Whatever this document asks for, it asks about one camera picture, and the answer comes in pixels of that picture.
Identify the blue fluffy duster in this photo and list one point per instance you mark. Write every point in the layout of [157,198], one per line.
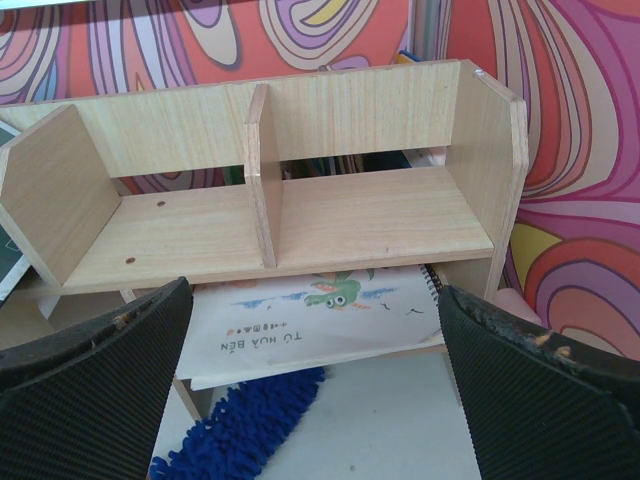
[244,429]

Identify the light wooden bookshelf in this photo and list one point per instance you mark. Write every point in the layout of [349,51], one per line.
[331,171]

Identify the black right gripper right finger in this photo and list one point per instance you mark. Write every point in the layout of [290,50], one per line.
[538,404]

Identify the white spiral notebook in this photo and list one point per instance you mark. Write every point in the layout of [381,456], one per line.
[243,330]

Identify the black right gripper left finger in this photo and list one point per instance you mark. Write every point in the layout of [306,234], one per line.
[86,402]

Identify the blue yellow book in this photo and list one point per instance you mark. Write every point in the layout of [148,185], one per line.
[405,57]

